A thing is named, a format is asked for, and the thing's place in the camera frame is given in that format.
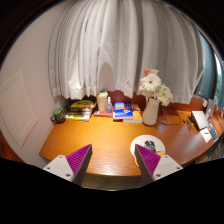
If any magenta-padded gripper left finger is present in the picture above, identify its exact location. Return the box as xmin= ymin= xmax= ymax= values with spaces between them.
xmin=43 ymin=143 xmax=94 ymax=187

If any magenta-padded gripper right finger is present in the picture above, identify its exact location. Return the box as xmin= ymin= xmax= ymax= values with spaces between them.
xmin=134 ymin=143 xmax=184 ymax=186

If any black grey computer mouse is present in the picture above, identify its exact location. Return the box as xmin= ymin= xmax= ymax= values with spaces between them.
xmin=143 ymin=139 xmax=158 ymax=154

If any round white yellow mouse pad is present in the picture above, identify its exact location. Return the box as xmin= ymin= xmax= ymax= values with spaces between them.
xmin=129 ymin=134 xmax=167 ymax=168

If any yellow white book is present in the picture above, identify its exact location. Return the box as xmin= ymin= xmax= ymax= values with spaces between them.
xmin=64 ymin=113 xmax=93 ymax=122

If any orange cover book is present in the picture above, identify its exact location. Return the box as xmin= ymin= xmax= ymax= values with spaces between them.
xmin=123 ymin=103 xmax=144 ymax=124

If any white ceramic vase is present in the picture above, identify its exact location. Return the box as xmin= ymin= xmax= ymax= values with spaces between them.
xmin=142 ymin=97 xmax=161 ymax=127

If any dark mug with green inside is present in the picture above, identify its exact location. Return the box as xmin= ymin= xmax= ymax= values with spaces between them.
xmin=50 ymin=107 xmax=67 ymax=125

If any thin red book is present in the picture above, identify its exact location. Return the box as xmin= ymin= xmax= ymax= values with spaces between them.
xmin=93 ymin=109 xmax=114 ymax=118

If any yellow black cover book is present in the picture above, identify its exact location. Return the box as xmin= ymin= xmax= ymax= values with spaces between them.
xmin=66 ymin=99 xmax=96 ymax=111

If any blue cover book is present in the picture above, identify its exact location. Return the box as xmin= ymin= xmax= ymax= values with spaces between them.
xmin=112 ymin=101 xmax=134 ymax=121

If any cream tumbler with lid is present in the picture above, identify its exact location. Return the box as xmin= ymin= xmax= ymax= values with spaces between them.
xmin=96 ymin=89 xmax=109 ymax=113

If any white paper sheet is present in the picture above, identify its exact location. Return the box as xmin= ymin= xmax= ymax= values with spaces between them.
xmin=199 ymin=127 xmax=213 ymax=144

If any white flat device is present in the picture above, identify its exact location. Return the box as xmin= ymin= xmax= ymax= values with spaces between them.
xmin=190 ymin=110 xmax=210 ymax=131

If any white flower bouquet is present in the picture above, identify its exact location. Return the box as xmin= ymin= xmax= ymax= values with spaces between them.
xmin=138 ymin=68 xmax=175 ymax=107

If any dark window pane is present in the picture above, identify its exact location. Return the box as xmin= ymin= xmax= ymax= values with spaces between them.
xmin=198 ymin=33 xmax=224 ymax=108

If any white pleated curtain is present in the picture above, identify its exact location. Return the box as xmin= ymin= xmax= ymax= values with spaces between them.
xmin=48 ymin=0 xmax=206 ymax=105

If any black cable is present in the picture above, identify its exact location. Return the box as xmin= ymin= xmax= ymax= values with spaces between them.
xmin=159 ymin=106 xmax=183 ymax=127

